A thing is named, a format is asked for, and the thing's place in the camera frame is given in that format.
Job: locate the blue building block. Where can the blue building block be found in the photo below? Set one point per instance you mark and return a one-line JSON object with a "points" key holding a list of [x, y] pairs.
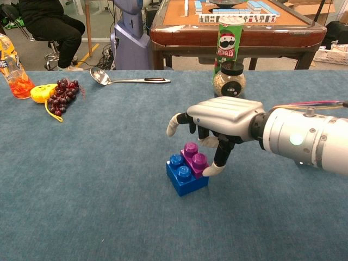
{"points": [[185, 185]]}

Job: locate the black bag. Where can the black bag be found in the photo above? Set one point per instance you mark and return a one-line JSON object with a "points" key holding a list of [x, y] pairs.
{"points": [[337, 34]]}

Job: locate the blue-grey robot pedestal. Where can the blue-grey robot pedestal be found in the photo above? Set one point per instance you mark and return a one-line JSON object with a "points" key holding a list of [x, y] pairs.
{"points": [[131, 40]]}

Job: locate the dark red grape bunch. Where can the dark red grape bunch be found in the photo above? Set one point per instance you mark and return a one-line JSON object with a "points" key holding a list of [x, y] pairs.
{"points": [[63, 95]]}

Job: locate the blue felt table cloth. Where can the blue felt table cloth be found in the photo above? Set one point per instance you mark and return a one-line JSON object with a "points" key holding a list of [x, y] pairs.
{"points": [[108, 176]]}

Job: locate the green Pringles can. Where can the green Pringles can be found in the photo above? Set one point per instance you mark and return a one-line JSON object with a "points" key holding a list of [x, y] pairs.
{"points": [[228, 40]]}

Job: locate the cardboard box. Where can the cardboard box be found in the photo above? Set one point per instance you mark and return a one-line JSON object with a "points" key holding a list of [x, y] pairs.
{"points": [[310, 6]]}

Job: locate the steel ladle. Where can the steel ladle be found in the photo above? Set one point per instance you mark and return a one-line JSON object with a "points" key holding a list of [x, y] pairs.
{"points": [[99, 75]]}

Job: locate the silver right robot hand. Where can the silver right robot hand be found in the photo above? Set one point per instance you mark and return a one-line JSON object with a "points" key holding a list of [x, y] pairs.
{"points": [[228, 111]]}

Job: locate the brown mahjong table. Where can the brown mahjong table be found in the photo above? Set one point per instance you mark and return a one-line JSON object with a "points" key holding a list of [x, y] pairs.
{"points": [[195, 35]]}

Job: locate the black metal stool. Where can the black metal stool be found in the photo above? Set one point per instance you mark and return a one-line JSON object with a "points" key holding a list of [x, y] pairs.
{"points": [[53, 54]]}

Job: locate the person in black clothes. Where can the person in black clothes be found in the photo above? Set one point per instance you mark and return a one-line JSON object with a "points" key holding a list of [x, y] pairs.
{"points": [[54, 24]]}

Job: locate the glass jar black lid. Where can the glass jar black lid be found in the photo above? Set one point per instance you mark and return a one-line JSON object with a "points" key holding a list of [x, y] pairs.
{"points": [[229, 84]]}

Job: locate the mahjong tile set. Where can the mahjong tile set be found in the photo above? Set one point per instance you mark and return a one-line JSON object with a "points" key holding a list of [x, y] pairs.
{"points": [[233, 11]]}

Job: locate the black tripod stand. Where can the black tripod stand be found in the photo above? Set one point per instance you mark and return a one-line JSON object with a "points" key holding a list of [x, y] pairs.
{"points": [[318, 12]]}

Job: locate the white plastic basket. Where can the white plastic basket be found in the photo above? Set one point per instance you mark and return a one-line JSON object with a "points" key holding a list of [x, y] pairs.
{"points": [[331, 56]]}

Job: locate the light wooden post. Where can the light wooden post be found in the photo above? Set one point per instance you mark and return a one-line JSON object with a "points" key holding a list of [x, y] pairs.
{"points": [[89, 27]]}

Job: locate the orange drink plastic bottle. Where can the orange drink plastic bottle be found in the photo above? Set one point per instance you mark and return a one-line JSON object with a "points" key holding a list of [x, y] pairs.
{"points": [[16, 73]]}

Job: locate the purple building block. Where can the purple building block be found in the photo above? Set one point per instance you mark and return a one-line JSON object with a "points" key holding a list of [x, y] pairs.
{"points": [[194, 161]]}

